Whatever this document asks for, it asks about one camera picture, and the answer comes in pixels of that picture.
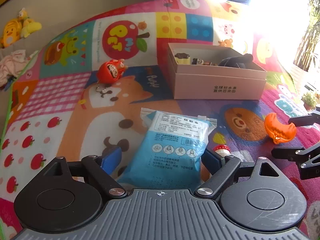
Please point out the brown figurine toy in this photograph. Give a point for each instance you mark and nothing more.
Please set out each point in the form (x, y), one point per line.
(182, 56)

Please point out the pink crumpled cloth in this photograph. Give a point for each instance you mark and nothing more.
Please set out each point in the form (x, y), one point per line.
(10, 65)

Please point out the tall green plant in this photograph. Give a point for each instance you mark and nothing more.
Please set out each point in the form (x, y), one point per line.
(311, 42)

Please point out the colourful cartoon play mat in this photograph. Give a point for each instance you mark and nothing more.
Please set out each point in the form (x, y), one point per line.
(75, 120)

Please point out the yellow duck plush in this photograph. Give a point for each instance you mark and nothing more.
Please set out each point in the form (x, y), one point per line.
(11, 33)

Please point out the orange plastic toy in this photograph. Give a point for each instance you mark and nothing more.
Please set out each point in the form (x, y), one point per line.
(277, 127)

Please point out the small red-capped bottle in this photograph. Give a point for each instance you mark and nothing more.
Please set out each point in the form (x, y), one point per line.
(222, 151)

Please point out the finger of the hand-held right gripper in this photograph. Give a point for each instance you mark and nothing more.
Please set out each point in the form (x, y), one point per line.
(287, 152)
(302, 120)

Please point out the black plush toy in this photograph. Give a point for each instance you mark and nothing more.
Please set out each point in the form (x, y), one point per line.
(237, 60)

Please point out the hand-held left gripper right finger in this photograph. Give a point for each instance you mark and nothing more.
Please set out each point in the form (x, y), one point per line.
(211, 161)

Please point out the orange bear plush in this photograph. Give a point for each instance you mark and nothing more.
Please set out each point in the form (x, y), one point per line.
(23, 13)

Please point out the blue face mask packet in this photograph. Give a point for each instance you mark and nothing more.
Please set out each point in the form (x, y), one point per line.
(170, 155)

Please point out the small potted plant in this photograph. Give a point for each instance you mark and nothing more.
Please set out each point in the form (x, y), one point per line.
(308, 100)

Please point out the yellow banana plush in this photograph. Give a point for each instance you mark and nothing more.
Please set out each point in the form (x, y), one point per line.
(31, 27)

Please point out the pink cardboard box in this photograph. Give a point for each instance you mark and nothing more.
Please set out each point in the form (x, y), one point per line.
(212, 85)

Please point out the small doll figurine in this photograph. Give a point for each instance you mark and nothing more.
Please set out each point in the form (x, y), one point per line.
(200, 61)

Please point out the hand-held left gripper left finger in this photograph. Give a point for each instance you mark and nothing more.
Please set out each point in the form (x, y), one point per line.
(111, 158)

